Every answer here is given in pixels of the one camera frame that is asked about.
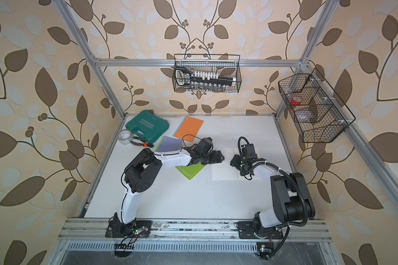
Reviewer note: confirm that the green cover notebook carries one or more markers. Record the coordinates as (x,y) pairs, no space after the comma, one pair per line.
(190,171)

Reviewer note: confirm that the orange cover notebook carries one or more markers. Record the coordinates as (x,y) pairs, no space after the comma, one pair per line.
(188,129)

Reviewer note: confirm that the orange black pliers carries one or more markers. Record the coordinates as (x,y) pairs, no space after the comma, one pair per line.
(137,141)

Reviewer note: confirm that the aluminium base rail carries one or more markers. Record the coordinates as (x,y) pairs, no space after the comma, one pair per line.
(193,229)

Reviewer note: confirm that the purple cover notebook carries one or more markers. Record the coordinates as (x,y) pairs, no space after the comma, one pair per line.
(169,145)

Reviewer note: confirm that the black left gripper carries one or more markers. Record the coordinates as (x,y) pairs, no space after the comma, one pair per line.
(214,159)

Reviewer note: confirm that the black wire basket centre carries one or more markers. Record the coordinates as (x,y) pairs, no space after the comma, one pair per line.
(228,64)

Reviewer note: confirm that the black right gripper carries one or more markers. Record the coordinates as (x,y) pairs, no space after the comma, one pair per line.
(235,162)

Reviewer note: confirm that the green plastic tool case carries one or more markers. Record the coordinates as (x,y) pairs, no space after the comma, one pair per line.
(147,126)

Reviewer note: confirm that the black wire basket right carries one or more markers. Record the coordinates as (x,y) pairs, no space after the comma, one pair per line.
(323,114)

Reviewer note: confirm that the red object in basket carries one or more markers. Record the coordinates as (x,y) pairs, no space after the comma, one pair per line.
(295,101)

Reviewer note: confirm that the clear tape roll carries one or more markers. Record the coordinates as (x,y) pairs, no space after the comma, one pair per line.
(125,137)

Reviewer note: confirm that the socket wrench set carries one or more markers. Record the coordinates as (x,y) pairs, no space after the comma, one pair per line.
(192,80)

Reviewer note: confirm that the white lined notebook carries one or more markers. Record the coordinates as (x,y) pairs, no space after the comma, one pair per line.
(224,171)

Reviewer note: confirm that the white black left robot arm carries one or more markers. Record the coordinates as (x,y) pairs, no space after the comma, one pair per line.
(142,171)

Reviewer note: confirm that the black wire basket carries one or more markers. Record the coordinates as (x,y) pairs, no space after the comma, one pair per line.
(228,64)
(323,114)

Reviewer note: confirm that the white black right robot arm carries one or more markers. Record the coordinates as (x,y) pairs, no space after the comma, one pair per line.
(292,204)

